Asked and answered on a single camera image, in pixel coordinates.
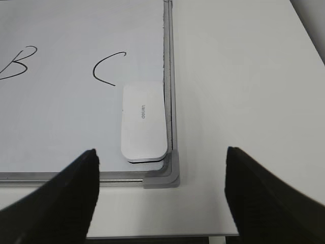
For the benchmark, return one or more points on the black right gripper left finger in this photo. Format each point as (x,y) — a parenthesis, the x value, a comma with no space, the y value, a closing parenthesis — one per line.
(60,211)

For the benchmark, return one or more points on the white rectangular board eraser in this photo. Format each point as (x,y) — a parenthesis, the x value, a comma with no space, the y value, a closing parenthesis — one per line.
(143,122)

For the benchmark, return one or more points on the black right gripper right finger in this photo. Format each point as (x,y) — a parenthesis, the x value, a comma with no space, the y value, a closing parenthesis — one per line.
(264,208)

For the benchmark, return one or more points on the white board with grey frame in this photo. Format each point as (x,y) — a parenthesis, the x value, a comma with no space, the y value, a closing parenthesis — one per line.
(64,65)

